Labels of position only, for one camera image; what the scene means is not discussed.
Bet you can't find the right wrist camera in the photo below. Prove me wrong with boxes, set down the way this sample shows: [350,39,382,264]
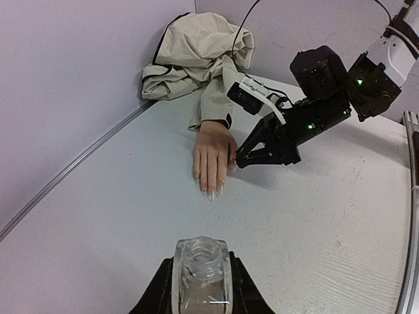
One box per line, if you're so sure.
[227,77,289,125]

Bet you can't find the white nail polish brush cap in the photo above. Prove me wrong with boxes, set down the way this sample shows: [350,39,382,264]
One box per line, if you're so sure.
[228,160,238,173]

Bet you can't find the beige jacket cloth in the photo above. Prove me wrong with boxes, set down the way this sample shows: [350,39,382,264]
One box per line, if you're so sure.
[141,12,255,131]

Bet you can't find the aluminium table edge rail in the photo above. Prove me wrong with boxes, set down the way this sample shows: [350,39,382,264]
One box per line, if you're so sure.
[1,100,156,241]

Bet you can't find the mannequin hand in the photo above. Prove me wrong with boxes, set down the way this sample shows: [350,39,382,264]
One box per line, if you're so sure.
[192,120,238,201]

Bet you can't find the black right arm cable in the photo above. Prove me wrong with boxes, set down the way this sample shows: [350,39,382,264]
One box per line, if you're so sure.
[228,0,263,60]

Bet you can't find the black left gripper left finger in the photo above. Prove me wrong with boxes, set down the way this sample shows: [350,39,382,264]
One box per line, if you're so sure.
[130,258,173,314]

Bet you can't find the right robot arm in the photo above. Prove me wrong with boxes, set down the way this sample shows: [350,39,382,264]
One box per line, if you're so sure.
[228,1,418,168]

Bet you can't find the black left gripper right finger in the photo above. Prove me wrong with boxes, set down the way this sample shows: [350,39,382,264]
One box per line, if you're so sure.
[229,251,274,314]

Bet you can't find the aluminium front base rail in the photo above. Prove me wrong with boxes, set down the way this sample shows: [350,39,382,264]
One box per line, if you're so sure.
[395,111,418,313]

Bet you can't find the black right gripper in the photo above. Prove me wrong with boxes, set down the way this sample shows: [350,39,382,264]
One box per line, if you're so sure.
[236,46,351,169]

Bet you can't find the clear nail polish bottle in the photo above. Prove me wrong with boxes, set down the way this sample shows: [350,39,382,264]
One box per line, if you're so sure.
[171,236,233,313]

